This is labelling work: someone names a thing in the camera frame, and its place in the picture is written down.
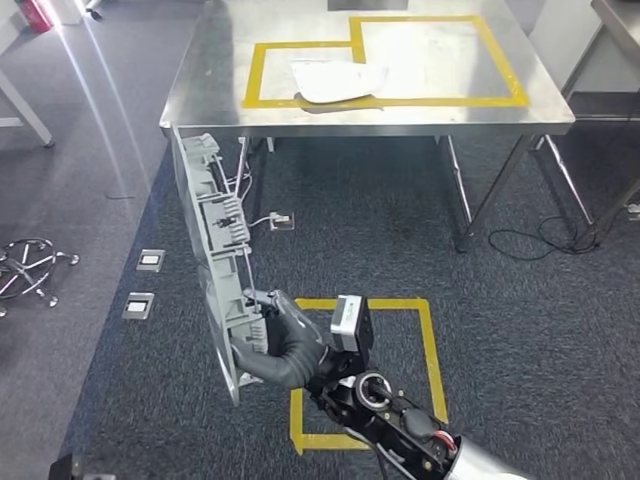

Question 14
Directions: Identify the black floor cable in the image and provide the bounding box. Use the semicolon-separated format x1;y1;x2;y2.
487;215;601;262

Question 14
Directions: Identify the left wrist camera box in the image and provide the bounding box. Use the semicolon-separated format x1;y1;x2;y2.
48;453;117;480

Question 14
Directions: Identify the white floor cable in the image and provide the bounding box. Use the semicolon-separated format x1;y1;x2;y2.
226;135;273;230

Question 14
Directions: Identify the grey metal table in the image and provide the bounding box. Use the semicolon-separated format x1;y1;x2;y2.
158;0;577;255

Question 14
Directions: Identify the chrome base stool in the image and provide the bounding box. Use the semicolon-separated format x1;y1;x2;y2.
0;237;81;319

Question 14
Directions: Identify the white panel desk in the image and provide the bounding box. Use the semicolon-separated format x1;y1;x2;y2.
527;0;604;94

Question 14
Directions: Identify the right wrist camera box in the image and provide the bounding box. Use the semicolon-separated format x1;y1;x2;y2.
330;294;375;374

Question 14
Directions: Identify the white plastic shell part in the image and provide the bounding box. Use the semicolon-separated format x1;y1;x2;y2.
291;59;390;106

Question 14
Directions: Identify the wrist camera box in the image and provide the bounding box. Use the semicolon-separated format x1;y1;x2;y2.
48;453;117;480
330;294;375;374

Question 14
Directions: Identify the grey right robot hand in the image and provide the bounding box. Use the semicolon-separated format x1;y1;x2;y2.
230;288;331;391

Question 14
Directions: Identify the red object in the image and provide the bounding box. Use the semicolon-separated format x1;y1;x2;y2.
20;0;54;34

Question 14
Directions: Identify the silver plastic hubcap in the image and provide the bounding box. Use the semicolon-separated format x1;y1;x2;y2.
170;125;269;407

